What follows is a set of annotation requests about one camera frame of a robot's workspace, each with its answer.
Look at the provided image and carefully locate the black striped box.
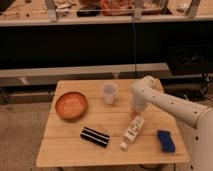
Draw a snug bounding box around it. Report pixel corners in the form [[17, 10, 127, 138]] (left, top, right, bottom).
[[80, 127, 110, 147]]

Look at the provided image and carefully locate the orange bowl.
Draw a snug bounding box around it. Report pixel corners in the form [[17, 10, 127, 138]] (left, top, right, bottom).
[[55, 92, 88, 120]]

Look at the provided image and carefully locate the clear plastic cup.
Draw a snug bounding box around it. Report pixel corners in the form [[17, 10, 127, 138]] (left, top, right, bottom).
[[101, 82, 118, 105]]

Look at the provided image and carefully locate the blue cloth object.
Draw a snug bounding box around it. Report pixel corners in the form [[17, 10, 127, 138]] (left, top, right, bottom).
[[157, 130, 175, 153]]

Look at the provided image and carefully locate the white bottle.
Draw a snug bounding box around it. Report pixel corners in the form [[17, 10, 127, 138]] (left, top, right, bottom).
[[120, 115, 145, 150]]

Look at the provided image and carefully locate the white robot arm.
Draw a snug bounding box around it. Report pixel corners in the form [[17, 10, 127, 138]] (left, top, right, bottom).
[[130, 76, 213, 171]]

